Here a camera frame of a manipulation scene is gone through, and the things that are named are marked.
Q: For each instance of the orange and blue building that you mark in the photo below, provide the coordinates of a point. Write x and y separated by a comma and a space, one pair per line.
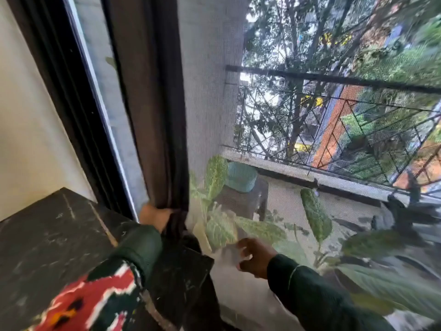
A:
336, 127

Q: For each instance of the green trees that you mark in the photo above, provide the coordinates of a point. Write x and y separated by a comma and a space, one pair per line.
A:
293, 37

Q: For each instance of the large pale green leaf plant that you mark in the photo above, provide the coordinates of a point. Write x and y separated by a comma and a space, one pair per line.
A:
389, 286

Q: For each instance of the person's right hand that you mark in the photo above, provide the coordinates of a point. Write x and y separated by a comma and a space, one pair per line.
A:
260, 258

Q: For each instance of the person's left hand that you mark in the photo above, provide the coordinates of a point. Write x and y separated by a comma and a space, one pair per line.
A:
153, 217

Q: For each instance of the person's left fingers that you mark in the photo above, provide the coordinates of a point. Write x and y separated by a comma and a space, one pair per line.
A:
166, 214

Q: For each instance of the black window frame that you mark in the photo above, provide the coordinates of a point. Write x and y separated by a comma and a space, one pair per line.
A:
69, 99

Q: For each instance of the dark leafy plant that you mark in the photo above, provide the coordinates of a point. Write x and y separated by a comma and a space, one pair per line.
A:
413, 213

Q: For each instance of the person's left forearm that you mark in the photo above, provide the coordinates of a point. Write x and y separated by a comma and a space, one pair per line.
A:
137, 251

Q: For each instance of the variegated green leaf plant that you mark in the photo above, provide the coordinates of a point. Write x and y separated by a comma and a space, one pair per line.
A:
220, 227

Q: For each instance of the brown plastic stool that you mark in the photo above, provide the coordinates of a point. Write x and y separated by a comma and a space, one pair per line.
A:
241, 203

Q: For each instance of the teal plant pot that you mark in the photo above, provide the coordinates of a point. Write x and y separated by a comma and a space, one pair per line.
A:
241, 177

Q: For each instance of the black metal balcony railing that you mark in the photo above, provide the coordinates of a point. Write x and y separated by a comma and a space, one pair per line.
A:
344, 134

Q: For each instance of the person's right fingers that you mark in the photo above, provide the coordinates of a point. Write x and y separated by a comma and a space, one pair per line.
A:
245, 253

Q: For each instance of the person's right forearm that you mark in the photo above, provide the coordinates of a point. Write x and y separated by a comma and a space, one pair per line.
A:
317, 296

